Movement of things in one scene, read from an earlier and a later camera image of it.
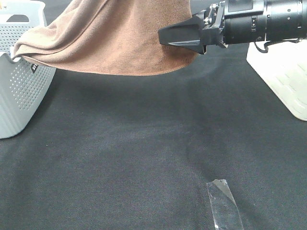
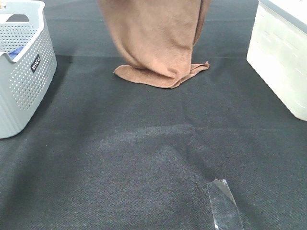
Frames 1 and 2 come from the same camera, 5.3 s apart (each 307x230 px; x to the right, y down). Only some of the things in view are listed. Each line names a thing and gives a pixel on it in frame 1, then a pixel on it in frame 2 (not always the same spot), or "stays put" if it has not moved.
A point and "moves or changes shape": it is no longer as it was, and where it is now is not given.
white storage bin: [284, 67] stays put
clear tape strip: [225, 212] stays put
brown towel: [106, 37] moves or changes shape
